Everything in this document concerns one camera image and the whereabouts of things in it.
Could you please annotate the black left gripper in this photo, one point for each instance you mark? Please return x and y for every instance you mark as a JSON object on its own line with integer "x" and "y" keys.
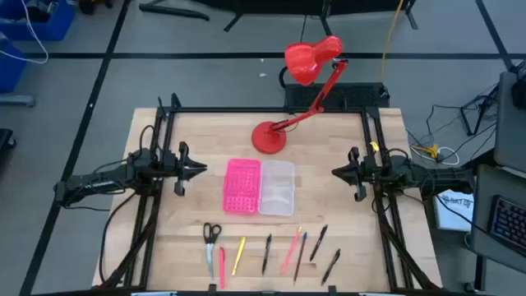
{"x": 172, "y": 166}

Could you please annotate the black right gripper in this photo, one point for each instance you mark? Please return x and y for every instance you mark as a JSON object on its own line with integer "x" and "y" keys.
{"x": 365, "y": 170}

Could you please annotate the clear supply box pink lid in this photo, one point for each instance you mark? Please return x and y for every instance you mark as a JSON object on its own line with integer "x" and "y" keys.
{"x": 242, "y": 187}

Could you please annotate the black pen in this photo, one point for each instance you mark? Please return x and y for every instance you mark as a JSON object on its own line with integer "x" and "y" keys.
{"x": 266, "y": 255}
{"x": 330, "y": 267}
{"x": 318, "y": 243}

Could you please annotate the pink pencil yellow end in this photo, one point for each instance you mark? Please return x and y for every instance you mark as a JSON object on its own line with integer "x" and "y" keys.
{"x": 291, "y": 251}

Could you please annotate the dark brown pencil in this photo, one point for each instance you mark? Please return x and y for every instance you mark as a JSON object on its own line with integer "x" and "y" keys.
{"x": 300, "y": 259}

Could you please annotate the yellow pen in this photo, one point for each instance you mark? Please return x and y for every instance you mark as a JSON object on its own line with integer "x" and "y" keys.
{"x": 238, "y": 255}

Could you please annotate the short pink marker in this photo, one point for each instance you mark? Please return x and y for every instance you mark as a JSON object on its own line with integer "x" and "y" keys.
{"x": 222, "y": 267}

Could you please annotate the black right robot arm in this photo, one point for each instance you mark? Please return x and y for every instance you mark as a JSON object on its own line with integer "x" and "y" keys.
{"x": 431, "y": 177}

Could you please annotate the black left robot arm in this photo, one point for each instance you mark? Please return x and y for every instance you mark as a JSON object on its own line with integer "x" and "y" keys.
{"x": 90, "y": 185}

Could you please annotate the black perforated panel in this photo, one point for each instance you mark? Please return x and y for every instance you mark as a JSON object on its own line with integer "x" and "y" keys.
{"x": 353, "y": 95}

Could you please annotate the red desk lamp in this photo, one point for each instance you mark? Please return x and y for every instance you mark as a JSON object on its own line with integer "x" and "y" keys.
{"x": 269, "y": 141}

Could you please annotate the yellow plug connector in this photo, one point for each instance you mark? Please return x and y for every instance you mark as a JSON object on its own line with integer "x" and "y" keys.
{"x": 427, "y": 151}

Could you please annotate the white printed booklet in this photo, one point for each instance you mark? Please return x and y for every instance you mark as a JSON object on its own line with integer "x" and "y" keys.
{"x": 450, "y": 214}

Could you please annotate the grey desk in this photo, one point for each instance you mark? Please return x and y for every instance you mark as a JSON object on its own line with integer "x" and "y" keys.
{"x": 483, "y": 205}

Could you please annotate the black floor stand leg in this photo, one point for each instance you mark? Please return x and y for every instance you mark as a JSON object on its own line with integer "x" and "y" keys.
{"x": 172, "y": 10}

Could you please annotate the grey side table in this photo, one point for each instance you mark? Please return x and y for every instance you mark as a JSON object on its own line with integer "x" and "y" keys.
{"x": 509, "y": 123}

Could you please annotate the black backlit keyboard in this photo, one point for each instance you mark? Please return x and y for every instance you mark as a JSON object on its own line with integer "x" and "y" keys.
{"x": 509, "y": 224}

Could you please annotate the blue plastic bin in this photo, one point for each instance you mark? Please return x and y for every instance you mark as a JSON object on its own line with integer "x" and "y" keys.
{"x": 53, "y": 26}
{"x": 10, "y": 66}

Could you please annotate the black aluminium table frame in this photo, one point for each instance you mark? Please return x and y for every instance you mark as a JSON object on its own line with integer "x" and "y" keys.
{"x": 226, "y": 109}

